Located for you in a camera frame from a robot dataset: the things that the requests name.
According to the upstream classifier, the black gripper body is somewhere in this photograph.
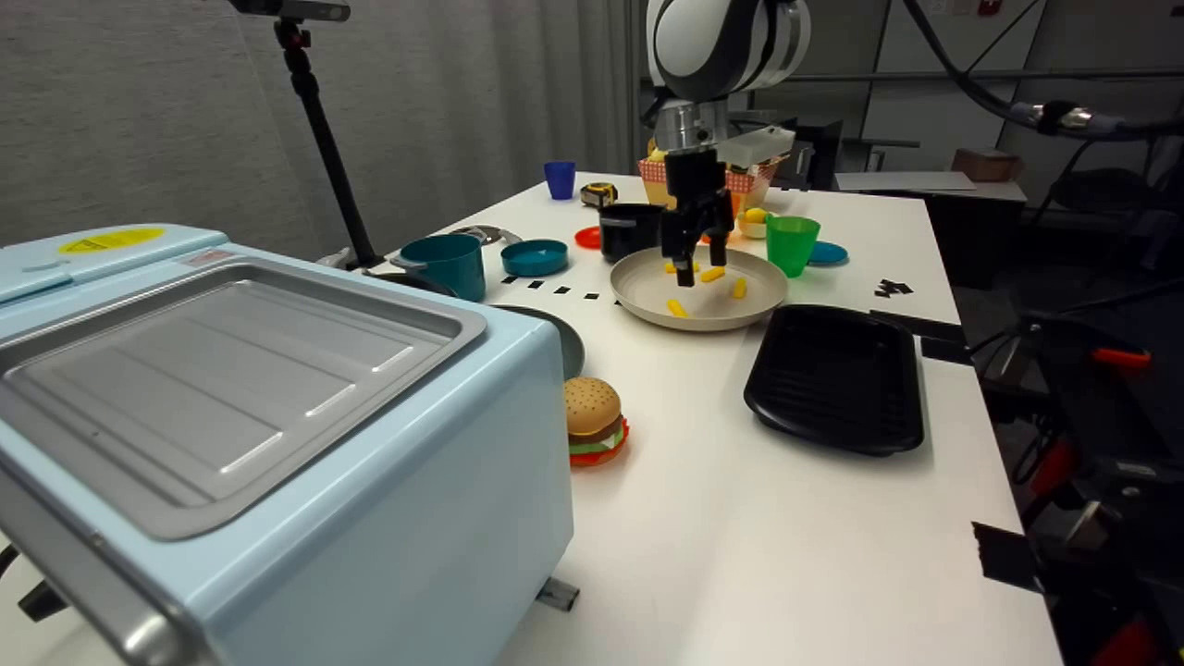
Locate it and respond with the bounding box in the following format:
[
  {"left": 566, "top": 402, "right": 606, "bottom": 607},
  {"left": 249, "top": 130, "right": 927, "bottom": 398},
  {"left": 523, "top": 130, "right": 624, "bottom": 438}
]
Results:
[{"left": 661, "top": 143, "right": 731, "bottom": 227}]

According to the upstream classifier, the white round plate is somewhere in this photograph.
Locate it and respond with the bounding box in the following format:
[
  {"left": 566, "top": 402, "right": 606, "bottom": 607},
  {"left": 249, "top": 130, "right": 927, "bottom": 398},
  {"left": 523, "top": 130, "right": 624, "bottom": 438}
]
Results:
[{"left": 606, "top": 242, "right": 791, "bottom": 336}]

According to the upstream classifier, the pink toy basket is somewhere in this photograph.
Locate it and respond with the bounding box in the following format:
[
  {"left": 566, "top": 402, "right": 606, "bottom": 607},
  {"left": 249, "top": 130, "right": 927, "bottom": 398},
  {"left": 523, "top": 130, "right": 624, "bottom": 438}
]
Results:
[{"left": 635, "top": 143, "right": 678, "bottom": 212}]

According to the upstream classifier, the orange toy cup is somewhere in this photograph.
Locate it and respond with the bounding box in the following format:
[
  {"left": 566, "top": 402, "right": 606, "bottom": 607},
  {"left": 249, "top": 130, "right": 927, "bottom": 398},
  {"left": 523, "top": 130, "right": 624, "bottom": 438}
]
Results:
[{"left": 725, "top": 162, "right": 770, "bottom": 243}]

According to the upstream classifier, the black toy pot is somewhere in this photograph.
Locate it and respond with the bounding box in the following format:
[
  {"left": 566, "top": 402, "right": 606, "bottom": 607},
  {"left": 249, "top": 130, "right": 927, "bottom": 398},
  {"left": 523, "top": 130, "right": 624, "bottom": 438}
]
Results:
[{"left": 596, "top": 200, "right": 678, "bottom": 268}]

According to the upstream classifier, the green plastic cup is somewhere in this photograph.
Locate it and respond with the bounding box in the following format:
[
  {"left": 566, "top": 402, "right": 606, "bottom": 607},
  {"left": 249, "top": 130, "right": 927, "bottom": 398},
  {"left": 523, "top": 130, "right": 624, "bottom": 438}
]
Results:
[{"left": 763, "top": 212, "right": 824, "bottom": 281}]

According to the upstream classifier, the blue round lid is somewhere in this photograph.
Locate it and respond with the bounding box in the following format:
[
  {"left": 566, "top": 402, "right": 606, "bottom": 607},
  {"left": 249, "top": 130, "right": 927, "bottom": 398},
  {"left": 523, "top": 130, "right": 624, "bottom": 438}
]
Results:
[{"left": 807, "top": 238, "right": 853, "bottom": 269}]

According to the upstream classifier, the blue toy cup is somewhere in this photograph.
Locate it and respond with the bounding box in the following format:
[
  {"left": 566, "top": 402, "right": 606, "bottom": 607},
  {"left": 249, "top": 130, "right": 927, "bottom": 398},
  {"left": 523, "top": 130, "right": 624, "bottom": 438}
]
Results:
[{"left": 539, "top": 160, "right": 582, "bottom": 204}]

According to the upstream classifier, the teal toy saucer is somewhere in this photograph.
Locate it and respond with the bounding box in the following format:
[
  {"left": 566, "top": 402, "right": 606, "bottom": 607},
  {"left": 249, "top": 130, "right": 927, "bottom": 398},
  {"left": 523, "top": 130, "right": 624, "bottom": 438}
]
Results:
[{"left": 501, "top": 238, "right": 572, "bottom": 281}]

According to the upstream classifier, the black rectangular tray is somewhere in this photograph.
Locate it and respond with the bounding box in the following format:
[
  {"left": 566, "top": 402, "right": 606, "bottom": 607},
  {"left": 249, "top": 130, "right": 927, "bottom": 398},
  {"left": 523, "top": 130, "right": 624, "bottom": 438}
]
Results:
[{"left": 741, "top": 302, "right": 927, "bottom": 458}]

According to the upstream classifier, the toy hamburger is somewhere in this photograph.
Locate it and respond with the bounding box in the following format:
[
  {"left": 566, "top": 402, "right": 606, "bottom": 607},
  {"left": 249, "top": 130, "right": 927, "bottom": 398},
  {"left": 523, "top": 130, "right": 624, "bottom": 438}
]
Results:
[{"left": 562, "top": 374, "right": 633, "bottom": 472}]

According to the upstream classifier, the grey metal disc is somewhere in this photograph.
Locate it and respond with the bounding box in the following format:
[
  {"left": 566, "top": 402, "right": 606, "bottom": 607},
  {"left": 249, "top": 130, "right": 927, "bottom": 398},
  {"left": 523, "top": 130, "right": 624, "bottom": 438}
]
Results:
[{"left": 443, "top": 221, "right": 524, "bottom": 248}]

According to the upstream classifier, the teal toy cup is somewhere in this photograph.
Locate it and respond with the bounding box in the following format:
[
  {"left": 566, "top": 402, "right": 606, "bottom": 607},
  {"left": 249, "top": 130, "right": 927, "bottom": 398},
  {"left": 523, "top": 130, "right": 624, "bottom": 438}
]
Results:
[{"left": 367, "top": 234, "right": 490, "bottom": 308}]

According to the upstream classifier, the brown box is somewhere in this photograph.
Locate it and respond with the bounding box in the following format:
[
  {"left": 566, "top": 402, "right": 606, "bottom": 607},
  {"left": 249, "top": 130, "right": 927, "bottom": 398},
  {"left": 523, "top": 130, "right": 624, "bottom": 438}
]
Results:
[{"left": 950, "top": 143, "right": 1030, "bottom": 189}]

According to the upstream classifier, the black tripod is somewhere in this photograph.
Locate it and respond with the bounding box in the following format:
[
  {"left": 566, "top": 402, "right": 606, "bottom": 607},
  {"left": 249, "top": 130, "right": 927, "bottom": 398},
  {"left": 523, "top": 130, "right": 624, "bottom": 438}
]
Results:
[{"left": 271, "top": 11, "right": 390, "bottom": 273}]

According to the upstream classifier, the black tape strip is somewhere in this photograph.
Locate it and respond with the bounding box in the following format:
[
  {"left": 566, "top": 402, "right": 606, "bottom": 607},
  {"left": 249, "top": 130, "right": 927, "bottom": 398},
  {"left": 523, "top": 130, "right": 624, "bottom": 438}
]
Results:
[{"left": 968, "top": 517, "right": 1045, "bottom": 591}]

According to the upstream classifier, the light blue toy oven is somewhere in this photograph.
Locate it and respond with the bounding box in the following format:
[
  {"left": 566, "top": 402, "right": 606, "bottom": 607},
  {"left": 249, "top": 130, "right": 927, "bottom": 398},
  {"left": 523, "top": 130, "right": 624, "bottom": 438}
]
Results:
[{"left": 0, "top": 218, "right": 577, "bottom": 666}]

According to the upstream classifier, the grey curtain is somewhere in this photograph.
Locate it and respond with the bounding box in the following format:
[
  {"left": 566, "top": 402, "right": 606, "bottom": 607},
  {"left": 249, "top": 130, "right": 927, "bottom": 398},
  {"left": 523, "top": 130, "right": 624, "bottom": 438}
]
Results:
[{"left": 0, "top": 0, "right": 650, "bottom": 269}]

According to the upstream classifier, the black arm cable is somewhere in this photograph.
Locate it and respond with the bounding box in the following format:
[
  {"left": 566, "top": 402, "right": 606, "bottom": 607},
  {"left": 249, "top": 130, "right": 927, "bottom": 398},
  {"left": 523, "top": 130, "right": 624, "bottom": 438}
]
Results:
[{"left": 903, "top": 0, "right": 1184, "bottom": 139}]

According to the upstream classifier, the red handled clamp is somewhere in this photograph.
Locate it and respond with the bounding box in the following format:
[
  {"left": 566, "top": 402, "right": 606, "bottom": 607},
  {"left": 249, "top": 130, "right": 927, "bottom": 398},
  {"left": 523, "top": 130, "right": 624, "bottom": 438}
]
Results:
[
  {"left": 1030, "top": 438, "right": 1075, "bottom": 505},
  {"left": 1087, "top": 614, "right": 1169, "bottom": 666},
  {"left": 1087, "top": 344, "right": 1159, "bottom": 376}
]

